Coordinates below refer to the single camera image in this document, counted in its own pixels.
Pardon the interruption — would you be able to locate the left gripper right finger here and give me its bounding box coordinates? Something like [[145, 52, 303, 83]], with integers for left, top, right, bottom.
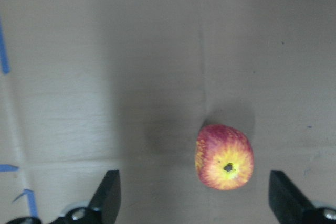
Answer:
[[268, 170, 335, 223]]

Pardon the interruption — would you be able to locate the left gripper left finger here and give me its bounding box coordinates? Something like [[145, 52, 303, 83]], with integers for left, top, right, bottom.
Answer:
[[53, 170, 121, 224]]

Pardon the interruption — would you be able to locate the red yellow apple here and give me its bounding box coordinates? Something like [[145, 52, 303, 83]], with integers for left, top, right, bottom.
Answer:
[[195, 124, 254, 190]]

